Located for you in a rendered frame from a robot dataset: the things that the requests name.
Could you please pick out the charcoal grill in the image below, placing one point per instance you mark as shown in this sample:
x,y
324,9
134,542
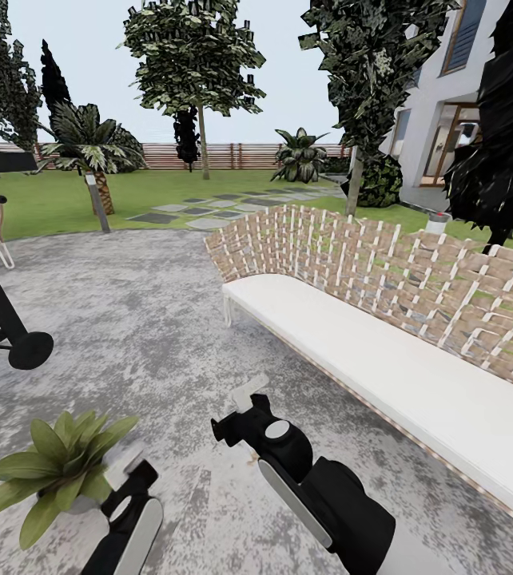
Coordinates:
x,y
27,350

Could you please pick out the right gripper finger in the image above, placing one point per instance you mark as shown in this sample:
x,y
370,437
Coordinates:
x,y
217,430

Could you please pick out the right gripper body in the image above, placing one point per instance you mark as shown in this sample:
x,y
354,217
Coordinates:
x,y
235,426

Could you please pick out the door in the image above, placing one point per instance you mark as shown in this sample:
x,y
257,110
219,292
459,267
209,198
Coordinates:
x,y
458,126

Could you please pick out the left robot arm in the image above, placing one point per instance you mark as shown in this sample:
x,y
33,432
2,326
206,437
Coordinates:
x,y
134,518

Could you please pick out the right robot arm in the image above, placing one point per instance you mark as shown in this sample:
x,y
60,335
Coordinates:
x,y
327,496

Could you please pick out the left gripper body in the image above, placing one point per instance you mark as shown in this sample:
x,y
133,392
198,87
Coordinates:
x,y
144,475

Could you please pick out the pot plant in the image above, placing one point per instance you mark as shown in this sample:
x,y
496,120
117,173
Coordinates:
x,y
65,468

